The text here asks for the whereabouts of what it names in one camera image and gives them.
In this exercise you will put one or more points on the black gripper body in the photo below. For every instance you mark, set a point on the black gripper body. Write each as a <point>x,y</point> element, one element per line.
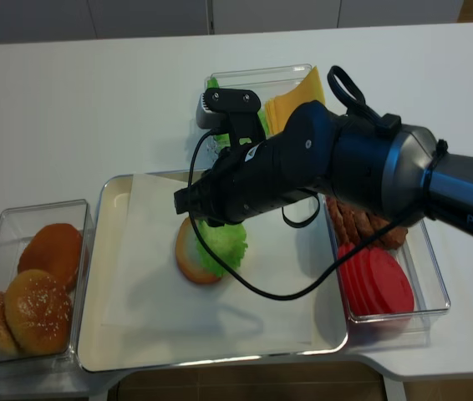
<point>269,176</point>

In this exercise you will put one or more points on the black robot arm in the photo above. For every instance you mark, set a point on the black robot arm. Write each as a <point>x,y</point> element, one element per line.
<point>386,167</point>

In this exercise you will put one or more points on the green lettuce leaf stack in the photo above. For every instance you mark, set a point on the green lettuce leaf stack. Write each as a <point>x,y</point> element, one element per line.
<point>222,141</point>

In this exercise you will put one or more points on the yellow cheese slice stack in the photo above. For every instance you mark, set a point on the yellow cheese slice stack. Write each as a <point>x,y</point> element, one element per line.
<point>280,108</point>

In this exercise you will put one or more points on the clear box lettuce and cheese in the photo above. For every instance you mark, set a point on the clear box lettuce and cheese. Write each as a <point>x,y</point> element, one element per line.
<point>270,82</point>

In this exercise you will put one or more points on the back brown meat patty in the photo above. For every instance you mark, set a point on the back brown meat patty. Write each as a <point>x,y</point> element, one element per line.
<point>332,213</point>

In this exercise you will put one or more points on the brown meat patty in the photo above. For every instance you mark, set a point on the brown meat patty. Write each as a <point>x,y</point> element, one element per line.
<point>344,224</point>
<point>332,213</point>
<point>394,238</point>
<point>362,223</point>

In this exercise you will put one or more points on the toasted bottom bun half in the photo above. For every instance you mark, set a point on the toasted bottom bun half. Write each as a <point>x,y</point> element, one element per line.
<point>188,259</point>

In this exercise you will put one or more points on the red tomato slices behind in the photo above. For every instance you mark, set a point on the red tomato slices behind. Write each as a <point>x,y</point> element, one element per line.
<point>353,273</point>

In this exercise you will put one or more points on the front brown meat patty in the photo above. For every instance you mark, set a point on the front brown meat patty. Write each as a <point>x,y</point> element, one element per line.
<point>394,238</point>

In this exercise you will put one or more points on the white parchment paper sheet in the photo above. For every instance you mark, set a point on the white parchment paper sheet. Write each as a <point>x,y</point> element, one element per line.
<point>148,290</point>

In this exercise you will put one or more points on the clear box patties and tomato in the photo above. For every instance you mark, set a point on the clear box patties and tomato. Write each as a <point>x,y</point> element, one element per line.
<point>417,259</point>

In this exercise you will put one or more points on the front red tomato slice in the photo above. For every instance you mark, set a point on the front red tomato slice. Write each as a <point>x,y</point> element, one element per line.
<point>387,286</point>

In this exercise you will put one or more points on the white rectangular serving tray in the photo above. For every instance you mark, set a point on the white rectangular serving tray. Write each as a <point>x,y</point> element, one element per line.
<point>104,347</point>

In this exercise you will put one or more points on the dark smooth bun top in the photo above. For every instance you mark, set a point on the dark smooth bun top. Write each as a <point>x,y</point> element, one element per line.
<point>55,249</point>

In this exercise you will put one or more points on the sesame bun top front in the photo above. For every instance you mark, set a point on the sesame bun top front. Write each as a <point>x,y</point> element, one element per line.
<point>38,312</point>

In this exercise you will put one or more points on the clear box with buns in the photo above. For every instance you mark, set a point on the clear box with buns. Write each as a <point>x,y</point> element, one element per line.
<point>18,226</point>

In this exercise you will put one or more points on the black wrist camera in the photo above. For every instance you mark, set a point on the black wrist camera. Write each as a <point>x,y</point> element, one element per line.
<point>233,112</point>

